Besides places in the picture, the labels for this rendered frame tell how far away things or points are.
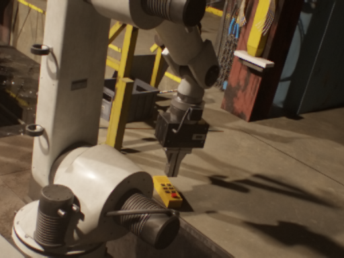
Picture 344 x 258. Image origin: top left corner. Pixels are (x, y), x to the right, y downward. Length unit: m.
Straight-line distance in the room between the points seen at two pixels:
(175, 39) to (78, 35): 0.40
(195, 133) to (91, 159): 0.65
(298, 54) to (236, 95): 0.82
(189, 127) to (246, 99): 1.67
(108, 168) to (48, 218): 0.28
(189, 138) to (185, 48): 0.50
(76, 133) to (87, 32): 0.42
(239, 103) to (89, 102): 2.18
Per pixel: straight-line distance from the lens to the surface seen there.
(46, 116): 1.85
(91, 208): 1.73
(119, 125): 2.73
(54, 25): 1.74
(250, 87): 3.84
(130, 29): 2.67
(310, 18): 4.39
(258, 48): 3.68
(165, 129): 2.22
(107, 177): 1.74
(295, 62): 4.45
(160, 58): 3.46
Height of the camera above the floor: 1.99
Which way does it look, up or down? 23 degrees down
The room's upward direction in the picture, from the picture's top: 14 degrees clockwise
